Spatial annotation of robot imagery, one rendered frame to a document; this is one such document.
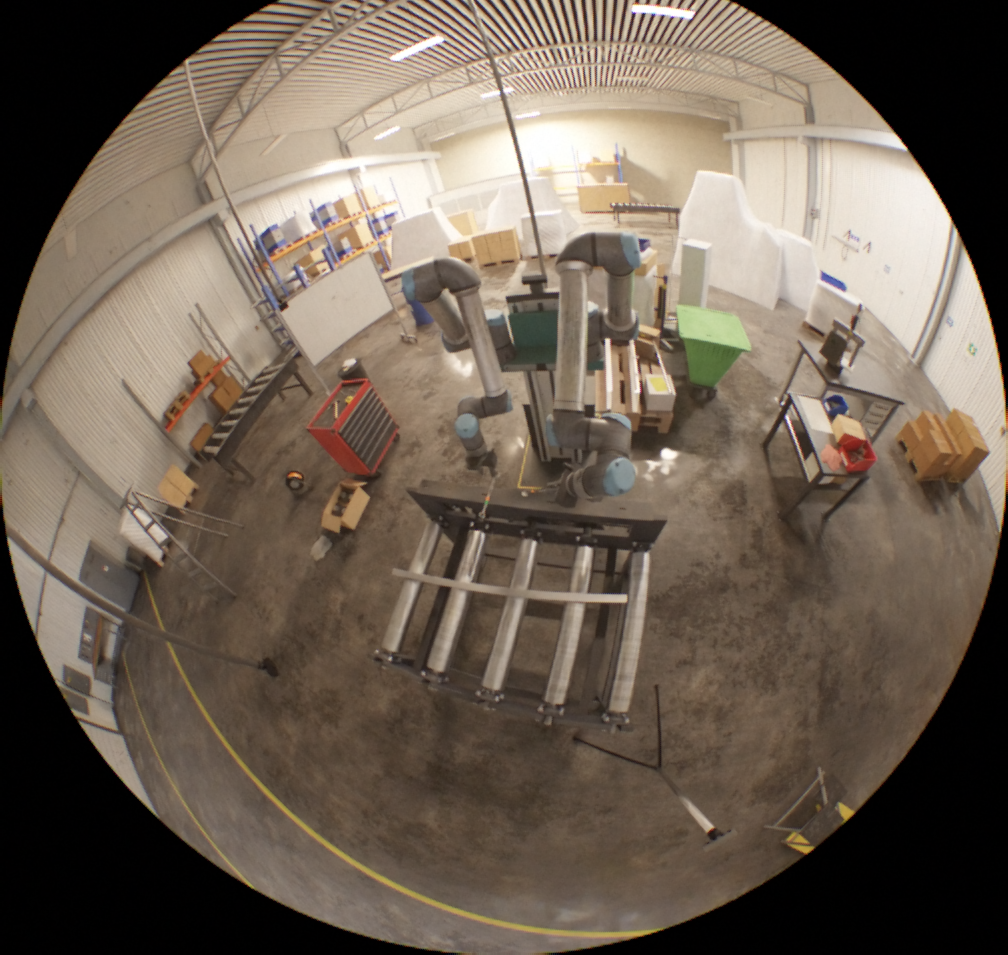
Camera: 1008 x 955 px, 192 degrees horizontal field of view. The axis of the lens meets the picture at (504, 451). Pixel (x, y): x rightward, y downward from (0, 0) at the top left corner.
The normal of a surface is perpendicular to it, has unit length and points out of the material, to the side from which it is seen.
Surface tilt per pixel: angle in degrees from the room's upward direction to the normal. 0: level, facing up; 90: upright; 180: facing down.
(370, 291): 90
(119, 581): 90
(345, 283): 90
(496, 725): 0
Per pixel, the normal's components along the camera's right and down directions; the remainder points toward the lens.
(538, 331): -0.21, 0.79
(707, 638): -0.22, -0.62
